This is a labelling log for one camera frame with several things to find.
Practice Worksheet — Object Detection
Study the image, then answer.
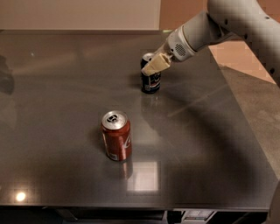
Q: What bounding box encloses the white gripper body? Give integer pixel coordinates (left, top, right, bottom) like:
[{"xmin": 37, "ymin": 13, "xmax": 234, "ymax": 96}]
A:
[{"xmin": 164, "ymin": 25, "xmax": 196, "ymax": 62}]

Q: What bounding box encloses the grey panel under table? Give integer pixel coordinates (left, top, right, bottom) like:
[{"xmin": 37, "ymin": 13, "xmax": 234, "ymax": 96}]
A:
[{"xmin": 184, "ymin": 210, "xmax": 214, "ymax": 221}]

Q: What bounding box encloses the red coke can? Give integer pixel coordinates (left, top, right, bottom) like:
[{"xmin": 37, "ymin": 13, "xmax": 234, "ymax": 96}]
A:
[{"xmin": 101, "ymin": 110, "xmax": 132, "ymax": 161}]

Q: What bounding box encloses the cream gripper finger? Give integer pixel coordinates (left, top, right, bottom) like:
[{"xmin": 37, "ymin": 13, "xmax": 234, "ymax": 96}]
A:
[{"xmin": 141, "ymin": 52, "xmax": 171, "ymax": 76}]

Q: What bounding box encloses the blue pepsi can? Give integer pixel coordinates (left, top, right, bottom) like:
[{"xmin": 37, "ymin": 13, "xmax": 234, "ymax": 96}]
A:
[{"xmin": 140, "ymin": 52, "xmax": 161, "ymax": 94}]

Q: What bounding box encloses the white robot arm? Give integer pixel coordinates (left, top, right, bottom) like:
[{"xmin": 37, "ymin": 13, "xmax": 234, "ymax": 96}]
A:
[{"xmin": 142, "ymin": 0, "xmax": 280, "ymax": 86}]

